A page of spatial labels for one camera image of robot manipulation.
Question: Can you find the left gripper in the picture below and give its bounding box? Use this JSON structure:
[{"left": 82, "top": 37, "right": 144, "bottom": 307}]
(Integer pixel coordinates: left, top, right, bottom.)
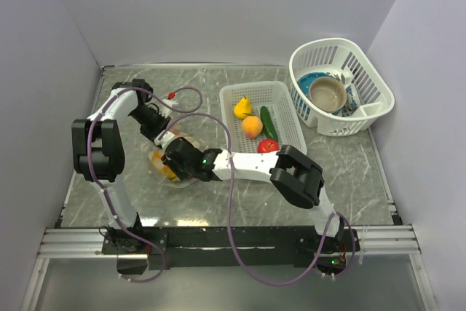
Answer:
[{"left": 130, "top": 106, "right": 171, "bottom": 141}]

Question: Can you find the polka dot zip bag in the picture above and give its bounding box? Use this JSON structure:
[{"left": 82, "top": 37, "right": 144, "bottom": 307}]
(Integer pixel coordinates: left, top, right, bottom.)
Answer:
[{"left": 139, "top": 125, "right": 205, "bottom": 189}]

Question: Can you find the orange fake peach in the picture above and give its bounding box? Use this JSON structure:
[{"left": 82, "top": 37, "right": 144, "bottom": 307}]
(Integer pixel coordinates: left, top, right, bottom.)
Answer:
[{"left": 241, "top": 115, "right": 263, "bottom": 138}]

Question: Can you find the yellow fake pear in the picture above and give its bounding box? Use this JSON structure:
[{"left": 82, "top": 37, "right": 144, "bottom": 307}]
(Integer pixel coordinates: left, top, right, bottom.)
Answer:
[{"left": 233, "top": 97, "right": 253, "bottom": 120}]

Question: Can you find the red fake apple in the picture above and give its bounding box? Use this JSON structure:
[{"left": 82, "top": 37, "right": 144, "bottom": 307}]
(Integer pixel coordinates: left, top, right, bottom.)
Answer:
[{"left": 257, "top": 138, "right": 280, "bottom": 154}]

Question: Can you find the green fake vegetable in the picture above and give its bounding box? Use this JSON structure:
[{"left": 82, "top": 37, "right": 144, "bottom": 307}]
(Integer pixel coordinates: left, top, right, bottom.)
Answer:
[{"left": 260, "top": 106, "right": 279, "bottom": 142}]

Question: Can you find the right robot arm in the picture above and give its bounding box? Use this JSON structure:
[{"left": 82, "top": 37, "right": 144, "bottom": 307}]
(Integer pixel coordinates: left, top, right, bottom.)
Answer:
[{"left": 159, "top": 136, "right": 344, "bottom": 252}]

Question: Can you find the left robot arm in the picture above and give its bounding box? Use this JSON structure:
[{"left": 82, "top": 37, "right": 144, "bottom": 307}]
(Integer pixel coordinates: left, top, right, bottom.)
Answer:
[{"left": 71, "top": 79, "right": 170, "bottom": 254}]

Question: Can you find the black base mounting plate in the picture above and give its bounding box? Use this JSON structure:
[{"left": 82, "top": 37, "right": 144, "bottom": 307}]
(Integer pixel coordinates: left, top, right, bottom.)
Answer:
[{"left": 101, "top": 226, "right": 360, "bottom": 275}]

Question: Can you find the flat white perforated basket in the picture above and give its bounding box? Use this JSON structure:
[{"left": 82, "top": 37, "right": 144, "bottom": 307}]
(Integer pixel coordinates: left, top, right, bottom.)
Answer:
[{"left": 219, "top": 81, "right": 307, "bottom": 154}]

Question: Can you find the blue plate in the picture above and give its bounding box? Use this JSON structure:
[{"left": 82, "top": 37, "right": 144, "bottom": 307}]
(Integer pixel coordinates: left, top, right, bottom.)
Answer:
[{"left": 297, "top": 72, "right": 328, "bottom": 100}]

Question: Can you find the beige bowl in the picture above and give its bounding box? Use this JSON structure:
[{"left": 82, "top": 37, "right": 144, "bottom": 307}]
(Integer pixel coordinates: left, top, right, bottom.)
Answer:
[{"left": 309, "top": 76, "right": 347, "bottom": 115}]

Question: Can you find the white oval dish basket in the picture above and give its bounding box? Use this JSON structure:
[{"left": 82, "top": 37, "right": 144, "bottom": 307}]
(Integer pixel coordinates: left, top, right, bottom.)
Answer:
[{"left": 288, "top": 38, "right": 395, "bottom": 137}]

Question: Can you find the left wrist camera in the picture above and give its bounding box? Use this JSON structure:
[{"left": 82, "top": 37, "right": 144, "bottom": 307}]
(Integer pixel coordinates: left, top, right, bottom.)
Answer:
[{"left": 159, "top": 92, "right": 180, "bottom": 117}]

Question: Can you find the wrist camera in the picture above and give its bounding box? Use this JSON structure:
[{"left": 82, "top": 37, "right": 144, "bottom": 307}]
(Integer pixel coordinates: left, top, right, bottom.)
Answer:
[
  {"left": 159, "top": 92, "right": 180, "bottom": 117},
  {"left": 154, "top": 130, "right": 177, "bottom": 149}
]

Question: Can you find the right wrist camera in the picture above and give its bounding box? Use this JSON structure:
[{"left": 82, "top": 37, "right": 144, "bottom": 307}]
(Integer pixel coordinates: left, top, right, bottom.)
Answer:
[{"left": 154, "top": 130, "right": 177, "bottom": 149}]

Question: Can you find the aluminium frame rail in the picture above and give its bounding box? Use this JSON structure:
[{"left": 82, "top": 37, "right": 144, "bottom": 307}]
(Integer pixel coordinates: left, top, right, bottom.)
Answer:
[{"left": 37, "top": 225, "right": 421, "bottom": 259}]

